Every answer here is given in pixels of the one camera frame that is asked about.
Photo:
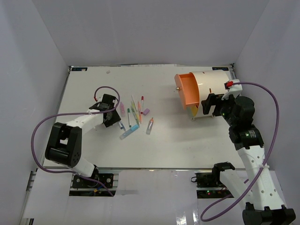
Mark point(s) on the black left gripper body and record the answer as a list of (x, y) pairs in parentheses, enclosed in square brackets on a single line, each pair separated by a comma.
[(114, 118)]

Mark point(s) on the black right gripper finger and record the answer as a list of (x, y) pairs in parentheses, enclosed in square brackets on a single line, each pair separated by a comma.
[(207, 108), (211, 98)]

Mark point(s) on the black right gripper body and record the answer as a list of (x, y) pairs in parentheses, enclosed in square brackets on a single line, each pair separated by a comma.
[(226, 104)]

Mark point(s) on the green cap white pen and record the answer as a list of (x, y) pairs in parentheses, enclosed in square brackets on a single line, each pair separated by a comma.
[(129, 119)]

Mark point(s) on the orange top drawer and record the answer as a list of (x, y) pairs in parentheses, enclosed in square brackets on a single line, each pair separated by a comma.
[(187, 88)]

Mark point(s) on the red cap white pen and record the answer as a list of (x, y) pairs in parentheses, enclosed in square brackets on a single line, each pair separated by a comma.
[(142, 100)]

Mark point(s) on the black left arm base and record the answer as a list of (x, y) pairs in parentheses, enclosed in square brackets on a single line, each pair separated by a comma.
[(104, 178)]

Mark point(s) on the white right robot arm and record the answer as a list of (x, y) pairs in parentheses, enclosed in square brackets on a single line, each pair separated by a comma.
[(258, 195)]

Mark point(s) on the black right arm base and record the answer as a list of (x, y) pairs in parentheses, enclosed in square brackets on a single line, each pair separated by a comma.
[(207, 187)]

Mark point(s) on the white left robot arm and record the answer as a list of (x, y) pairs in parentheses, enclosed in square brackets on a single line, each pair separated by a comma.
[(64, 146)]

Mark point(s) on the pink clear highlighter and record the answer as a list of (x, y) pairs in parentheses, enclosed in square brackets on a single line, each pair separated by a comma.
[(122, 109)]

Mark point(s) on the yellow highlighter pen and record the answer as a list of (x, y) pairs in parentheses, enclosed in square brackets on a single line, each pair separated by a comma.
[(135, 112)]

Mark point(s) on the blue cap clear highlighter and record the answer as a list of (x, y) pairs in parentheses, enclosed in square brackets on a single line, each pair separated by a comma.
[(128, 132)]

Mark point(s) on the orange highlighter pen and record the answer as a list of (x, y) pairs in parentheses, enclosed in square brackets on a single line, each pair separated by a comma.
[(140, 113)]

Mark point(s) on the purple eraser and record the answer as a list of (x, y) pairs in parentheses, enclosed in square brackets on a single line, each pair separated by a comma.
[(146, 111)]

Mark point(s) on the orange tip clear highlighter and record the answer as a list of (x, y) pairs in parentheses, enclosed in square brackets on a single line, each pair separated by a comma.
[(150, 126)]

